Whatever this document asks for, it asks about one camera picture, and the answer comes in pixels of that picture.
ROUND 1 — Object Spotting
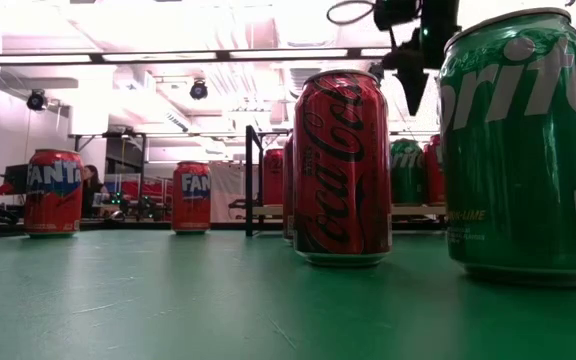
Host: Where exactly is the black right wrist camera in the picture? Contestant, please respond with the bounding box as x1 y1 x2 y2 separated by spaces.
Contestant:
420 0 462 70

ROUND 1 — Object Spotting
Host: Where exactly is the wooden shelf with black frame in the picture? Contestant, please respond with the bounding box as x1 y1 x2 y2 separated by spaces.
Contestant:
244 124 448 239

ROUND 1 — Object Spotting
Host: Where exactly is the red cola can black figure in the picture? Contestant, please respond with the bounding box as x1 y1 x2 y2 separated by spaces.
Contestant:
281 133 297 244

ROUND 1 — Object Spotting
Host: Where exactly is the red Fanta can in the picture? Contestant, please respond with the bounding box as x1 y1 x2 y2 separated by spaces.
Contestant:
171 160 213 235
23 148 85 239

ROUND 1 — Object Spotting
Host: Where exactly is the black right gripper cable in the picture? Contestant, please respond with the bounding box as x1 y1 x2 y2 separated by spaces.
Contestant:
326 0 377 27

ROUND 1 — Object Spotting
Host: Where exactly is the red Coke Zero can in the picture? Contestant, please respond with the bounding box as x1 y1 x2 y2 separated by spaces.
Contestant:
292 68 394 267

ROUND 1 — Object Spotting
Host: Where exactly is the black ceiling spotlight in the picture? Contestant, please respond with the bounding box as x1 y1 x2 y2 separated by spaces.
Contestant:
189 79 209 101
367 61 386 84
26 89 49 112

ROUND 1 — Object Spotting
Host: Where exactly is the black overhead frame beam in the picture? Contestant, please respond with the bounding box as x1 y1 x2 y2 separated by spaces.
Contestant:
0 46 576 65

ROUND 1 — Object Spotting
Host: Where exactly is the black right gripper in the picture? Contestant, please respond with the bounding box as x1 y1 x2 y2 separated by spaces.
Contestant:
373 0 429 117

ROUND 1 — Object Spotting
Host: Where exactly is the person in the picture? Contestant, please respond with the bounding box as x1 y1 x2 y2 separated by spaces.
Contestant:
81 164 112 219

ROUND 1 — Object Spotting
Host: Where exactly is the red soda can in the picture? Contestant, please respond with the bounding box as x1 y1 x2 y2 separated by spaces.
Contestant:
423 133 444 207

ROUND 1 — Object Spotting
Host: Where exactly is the black box monitor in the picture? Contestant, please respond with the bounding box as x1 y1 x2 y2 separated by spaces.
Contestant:
3 163 30 195

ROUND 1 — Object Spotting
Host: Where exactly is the white cloth banner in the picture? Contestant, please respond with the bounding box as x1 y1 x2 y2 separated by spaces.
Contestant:
210 162 264 224

